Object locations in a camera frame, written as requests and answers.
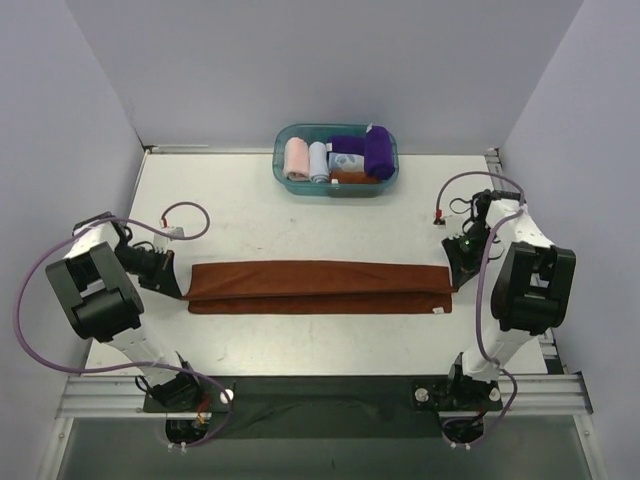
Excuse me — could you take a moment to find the brown towel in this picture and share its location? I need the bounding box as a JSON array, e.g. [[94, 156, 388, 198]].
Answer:
[[329, 171, 380, 185], [184, 260, 456, 315]]

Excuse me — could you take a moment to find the purple towel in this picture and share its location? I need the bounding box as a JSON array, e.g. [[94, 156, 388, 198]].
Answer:
[[364, 126, 395, 181], [326, 135, 365, 156]]

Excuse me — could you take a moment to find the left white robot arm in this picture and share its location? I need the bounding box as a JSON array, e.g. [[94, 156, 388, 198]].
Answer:
[[45, 212, 203, 412]]

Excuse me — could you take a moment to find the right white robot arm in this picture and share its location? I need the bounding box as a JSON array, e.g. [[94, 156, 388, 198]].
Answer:
[[442, 190, 577, 410]]

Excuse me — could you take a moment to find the brown rolled towel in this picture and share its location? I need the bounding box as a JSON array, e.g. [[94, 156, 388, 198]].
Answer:
[[329, 171, 380, 185]]

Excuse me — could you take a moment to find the white patterned rolled towel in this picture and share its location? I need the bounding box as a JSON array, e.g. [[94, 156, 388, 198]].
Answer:
[[328, 152, 365, 172]]

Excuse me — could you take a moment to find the purple folded towel in basket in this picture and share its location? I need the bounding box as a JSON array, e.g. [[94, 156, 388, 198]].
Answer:
[[326, 135, 365, 156]]

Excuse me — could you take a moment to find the teal plastic basket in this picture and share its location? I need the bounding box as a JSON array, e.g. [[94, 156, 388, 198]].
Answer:
[[272, 123, 399, 198]]

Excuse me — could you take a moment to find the pink rolled towel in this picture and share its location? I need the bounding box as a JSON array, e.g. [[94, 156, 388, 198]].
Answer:
[[283, 137, 310, 181]]

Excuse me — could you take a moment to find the light blue rolled towel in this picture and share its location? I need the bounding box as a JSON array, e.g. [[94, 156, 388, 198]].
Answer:
[[309, 142, 329, 183]]

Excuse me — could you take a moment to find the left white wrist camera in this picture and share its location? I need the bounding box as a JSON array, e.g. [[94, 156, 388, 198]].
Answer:
[[152, 226, 185, 252]]

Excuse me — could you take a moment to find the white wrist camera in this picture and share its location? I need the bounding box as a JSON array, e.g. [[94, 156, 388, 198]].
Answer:
[[444, 215, 468, 239], [152, 226, 185, 252]]

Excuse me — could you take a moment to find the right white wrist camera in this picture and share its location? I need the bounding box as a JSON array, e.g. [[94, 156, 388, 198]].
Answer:
[[444, 215, 468, 239]]

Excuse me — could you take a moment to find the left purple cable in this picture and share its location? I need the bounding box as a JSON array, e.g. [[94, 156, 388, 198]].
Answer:
[[17, 201, 236, 449]]

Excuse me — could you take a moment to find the purple cable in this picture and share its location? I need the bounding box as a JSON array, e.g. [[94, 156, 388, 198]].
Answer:
[[17, 201, 236, 449], [432, 170, 529, 446]]

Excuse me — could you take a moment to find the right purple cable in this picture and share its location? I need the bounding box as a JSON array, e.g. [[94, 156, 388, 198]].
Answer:
[[432, 170, 529, 446]]

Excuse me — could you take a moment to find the aluminium right side rail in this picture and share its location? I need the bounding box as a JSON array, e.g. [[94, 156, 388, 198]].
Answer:
[[479, 155, 576, 375]]

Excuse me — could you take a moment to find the aluminium rail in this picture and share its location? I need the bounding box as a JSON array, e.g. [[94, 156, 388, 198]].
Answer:
[[479, 155, 576, 375], [56, 374, 593, 419]]

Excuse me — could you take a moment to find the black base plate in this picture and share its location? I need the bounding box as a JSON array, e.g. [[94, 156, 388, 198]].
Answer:
[[143, 375, 502, 441]]

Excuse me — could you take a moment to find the aluminium front rail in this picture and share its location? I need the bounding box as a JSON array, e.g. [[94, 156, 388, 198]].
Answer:
[[56, 374, 593, 419]]

